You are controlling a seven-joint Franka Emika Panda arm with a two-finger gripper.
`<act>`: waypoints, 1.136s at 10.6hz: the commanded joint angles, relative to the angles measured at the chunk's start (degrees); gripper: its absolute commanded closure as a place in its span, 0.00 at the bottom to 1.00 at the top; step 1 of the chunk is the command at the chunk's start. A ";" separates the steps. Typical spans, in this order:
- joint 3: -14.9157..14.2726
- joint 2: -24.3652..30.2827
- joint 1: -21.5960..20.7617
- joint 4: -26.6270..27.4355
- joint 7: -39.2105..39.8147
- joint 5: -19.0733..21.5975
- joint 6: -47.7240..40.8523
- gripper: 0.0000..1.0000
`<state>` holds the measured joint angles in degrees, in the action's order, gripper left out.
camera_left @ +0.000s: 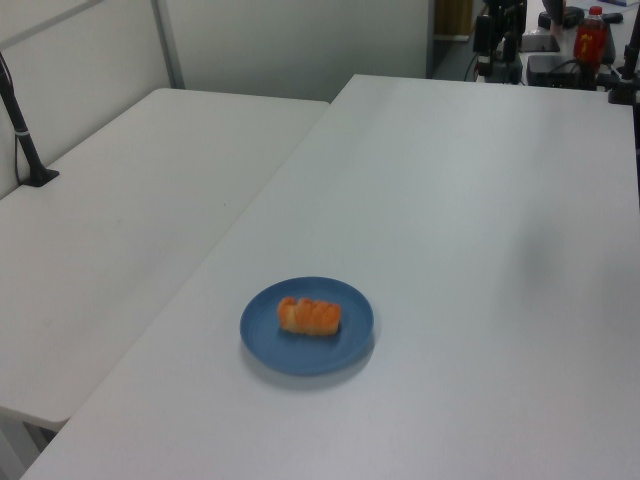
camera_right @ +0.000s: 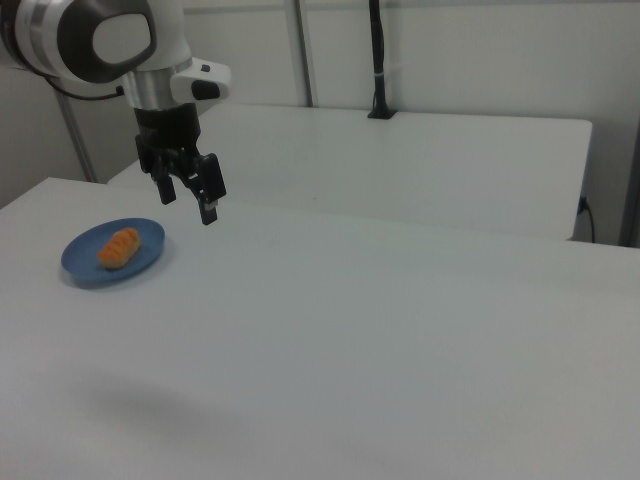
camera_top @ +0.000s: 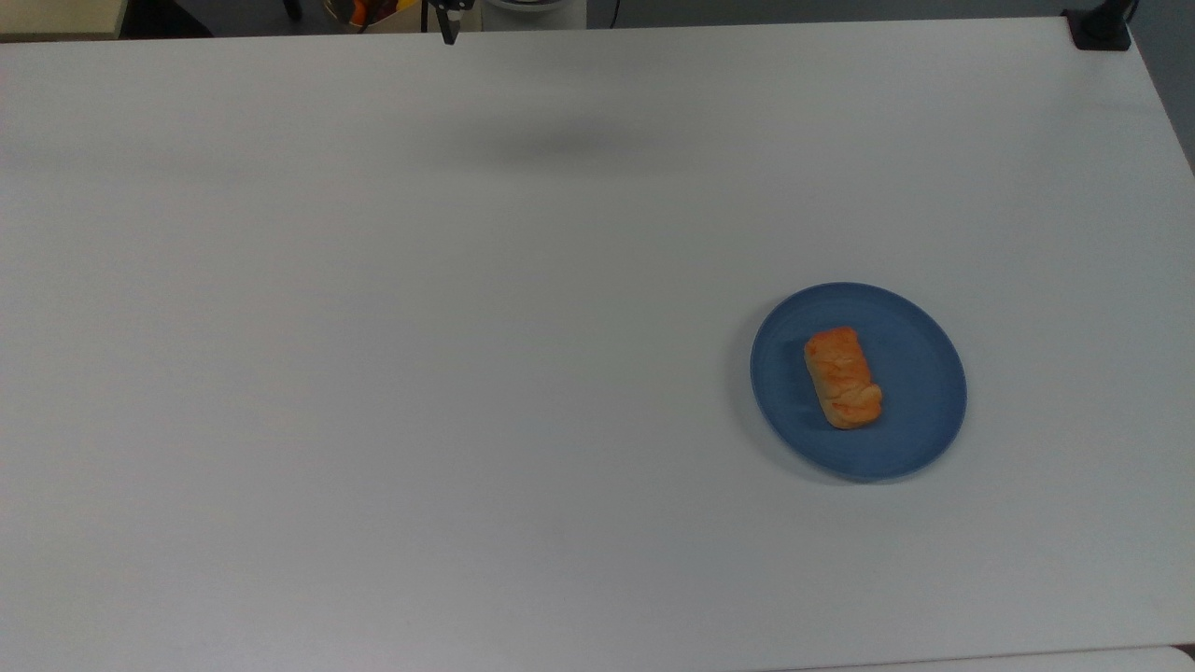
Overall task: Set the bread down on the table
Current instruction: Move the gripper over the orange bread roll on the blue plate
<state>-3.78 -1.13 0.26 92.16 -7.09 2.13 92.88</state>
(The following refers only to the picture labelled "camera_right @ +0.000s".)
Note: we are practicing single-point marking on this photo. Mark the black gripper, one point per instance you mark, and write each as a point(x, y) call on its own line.
point(167, 127)

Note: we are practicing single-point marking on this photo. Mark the orange toy bread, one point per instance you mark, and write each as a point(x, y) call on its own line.
point(119, 247)

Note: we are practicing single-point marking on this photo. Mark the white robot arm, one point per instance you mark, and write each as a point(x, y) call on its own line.
point(100, 35)

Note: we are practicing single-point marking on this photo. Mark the blue round plate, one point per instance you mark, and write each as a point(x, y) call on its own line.
point(90, 265)

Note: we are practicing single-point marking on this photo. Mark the white side table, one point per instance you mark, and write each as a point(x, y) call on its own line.
point(400, 165)

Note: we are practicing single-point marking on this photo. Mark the black pole with base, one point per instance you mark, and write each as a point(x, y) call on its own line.
point(378, 60)

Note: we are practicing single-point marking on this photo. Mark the grey metal partition post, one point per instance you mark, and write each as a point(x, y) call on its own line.
point(77, 145)
point(305, 50)

